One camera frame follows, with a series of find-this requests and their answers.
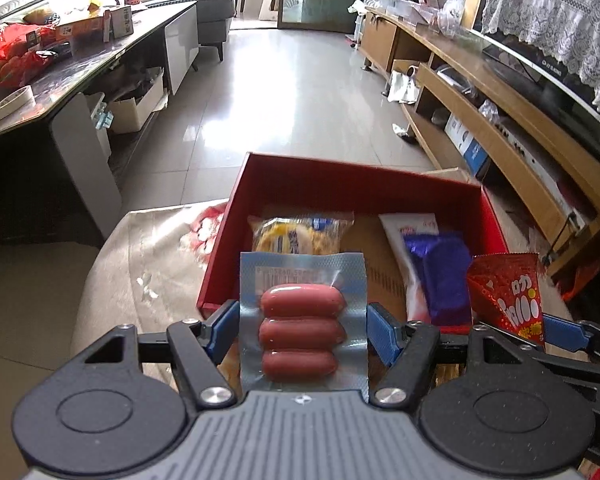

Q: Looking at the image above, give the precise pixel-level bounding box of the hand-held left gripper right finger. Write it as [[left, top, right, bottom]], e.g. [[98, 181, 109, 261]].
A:
[[367, 302, 546, 408]]

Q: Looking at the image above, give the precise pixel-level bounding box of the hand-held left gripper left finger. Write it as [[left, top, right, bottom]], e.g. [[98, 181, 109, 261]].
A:
[[75, 300, 241, 408]]

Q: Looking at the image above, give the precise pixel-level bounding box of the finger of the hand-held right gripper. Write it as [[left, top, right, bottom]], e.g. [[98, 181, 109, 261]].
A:
[[527, 346, 600, 393], [542, 316, 600, 361]]

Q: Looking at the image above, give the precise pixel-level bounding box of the red patterned snack packet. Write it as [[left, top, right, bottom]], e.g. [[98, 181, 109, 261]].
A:
[[466, 251, 547, 352]]

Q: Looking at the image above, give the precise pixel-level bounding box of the sausage packet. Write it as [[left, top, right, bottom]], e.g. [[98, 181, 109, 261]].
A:
[[239, 251, 370, 394]]

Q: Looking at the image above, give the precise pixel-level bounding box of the blue snack packet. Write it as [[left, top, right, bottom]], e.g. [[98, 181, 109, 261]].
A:
[[404, 232, 473, 326]]

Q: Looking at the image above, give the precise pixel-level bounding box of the yellow bread packet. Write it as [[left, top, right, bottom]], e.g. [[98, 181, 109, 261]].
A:
[[247, 215, 356, 256]]

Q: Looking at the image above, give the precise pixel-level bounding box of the grey white snack packet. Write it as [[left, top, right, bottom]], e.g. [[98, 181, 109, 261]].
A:
[[378, 212, 441, 323]]

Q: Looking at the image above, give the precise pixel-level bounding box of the red cardboard box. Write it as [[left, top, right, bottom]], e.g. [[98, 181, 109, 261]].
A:
[[196, 152, 511, 336]]

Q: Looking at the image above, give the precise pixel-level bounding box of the orange plastic bag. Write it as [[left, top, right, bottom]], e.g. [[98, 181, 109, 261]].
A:
[[562, 255, 600, 303]]

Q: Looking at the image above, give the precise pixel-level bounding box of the floral tablecloth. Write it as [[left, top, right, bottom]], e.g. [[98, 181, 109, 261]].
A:
[[70, 205, 581, 391]]

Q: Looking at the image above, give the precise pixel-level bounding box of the red white packet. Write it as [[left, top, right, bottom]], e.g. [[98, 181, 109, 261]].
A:
[[180, 202, 227, 256]]

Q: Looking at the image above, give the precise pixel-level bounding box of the long white media device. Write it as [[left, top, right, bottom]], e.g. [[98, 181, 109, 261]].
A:
[[480, 110, 586, 226]]

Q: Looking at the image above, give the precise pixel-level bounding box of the blue white box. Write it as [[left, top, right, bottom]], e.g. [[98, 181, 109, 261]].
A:
[[445, 112, 491, 176]]

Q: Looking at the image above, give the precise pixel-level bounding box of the wooden television cabinet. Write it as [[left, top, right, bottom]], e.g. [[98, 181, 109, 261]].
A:
[[357, 5, 600, 281]]

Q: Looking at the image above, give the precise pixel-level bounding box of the white storage box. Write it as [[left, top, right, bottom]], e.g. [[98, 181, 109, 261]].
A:
[[105, 67, 166, 133]]

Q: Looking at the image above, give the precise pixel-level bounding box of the white plastic bin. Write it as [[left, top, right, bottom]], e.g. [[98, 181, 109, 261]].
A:
[[84, 92, 113, 158]]

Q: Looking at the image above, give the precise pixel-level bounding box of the white plastic bag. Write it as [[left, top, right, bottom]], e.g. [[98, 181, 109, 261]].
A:
[[387, 65, 423, 103]]

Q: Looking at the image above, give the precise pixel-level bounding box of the curved television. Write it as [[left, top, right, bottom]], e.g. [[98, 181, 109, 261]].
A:
[[472, 0, 600, 161]]

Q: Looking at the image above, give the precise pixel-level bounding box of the white bowl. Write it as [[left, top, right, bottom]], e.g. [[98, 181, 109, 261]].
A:
[[0, 85, 35, 122]]

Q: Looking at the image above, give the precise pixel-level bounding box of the small white carton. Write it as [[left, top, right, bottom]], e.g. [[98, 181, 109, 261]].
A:
[[111, 5, 134, 38]]

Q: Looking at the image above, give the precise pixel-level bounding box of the white lace cloth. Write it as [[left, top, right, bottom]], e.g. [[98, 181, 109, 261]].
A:
[[481, 0, 600, 111]]

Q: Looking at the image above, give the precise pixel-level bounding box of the clear plastic bag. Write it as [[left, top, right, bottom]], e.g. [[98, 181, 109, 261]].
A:
[[437, 0, 473, 36]]

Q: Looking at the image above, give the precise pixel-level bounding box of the red plastic bag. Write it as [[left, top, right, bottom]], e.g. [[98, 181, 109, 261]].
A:
[[0, 27, 56, 86]]

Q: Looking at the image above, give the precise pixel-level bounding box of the black cable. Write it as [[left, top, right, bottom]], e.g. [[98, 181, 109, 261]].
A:
[[544, 220, 581, 267]]

